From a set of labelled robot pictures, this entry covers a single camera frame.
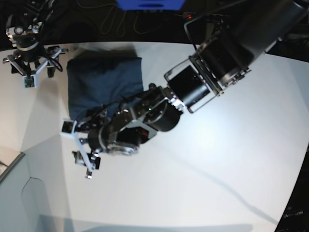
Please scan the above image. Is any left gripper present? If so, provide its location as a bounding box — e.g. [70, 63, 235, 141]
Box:
[74, 113, 111, 169]

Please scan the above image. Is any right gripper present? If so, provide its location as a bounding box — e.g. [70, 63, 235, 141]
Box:
[2, 48, 69, 78]

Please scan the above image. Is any dark navy t-shirt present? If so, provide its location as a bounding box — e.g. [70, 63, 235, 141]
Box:
[66, 47, 144, 120]

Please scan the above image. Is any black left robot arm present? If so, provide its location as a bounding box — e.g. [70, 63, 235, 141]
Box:
[71, 0, 309, 174]

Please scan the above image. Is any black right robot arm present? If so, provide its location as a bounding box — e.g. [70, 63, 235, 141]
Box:
[2, 0, 68, 80]

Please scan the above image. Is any blue plastic bin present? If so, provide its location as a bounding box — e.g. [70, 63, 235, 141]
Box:
[116, 0, 185, 11]

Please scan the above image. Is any black power strip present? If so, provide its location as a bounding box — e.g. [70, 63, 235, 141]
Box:
[181, 12, 230, 23]

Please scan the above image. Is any black device with label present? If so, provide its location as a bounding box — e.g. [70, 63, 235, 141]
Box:
[275, 208, 309, 232]

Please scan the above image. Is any grey looped cable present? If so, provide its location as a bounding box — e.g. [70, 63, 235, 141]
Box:
[100, 4, 169, 36]

